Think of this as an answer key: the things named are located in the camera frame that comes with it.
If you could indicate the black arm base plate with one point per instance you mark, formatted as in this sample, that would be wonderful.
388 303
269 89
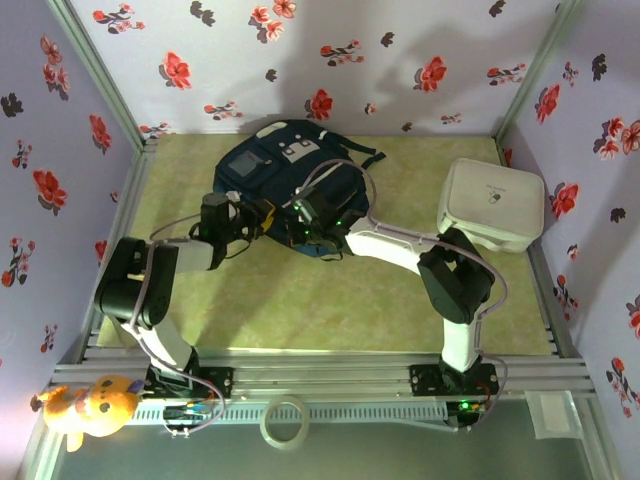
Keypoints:
220 382
422 380

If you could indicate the navy blue backpack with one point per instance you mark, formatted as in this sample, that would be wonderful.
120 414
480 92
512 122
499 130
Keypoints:
280 175

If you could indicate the white paper patch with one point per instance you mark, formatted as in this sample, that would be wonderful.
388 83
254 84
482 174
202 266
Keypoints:
550 415

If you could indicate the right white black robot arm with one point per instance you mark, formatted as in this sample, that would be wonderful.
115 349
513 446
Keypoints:
390 245

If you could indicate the aluminium cage frame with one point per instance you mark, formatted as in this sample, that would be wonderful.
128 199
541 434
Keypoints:
320 365

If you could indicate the small green circuit board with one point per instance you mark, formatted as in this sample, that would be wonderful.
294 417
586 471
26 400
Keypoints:
187 412
465 406

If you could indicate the white zipped storage case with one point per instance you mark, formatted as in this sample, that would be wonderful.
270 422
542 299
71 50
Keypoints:
492 202

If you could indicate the clear tape roll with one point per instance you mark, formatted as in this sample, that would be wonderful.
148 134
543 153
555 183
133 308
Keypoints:
266 425

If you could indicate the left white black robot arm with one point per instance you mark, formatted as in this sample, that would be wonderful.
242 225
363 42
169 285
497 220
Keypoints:
165 345

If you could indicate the orange plush toy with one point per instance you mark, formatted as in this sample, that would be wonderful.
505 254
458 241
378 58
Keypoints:
95 407

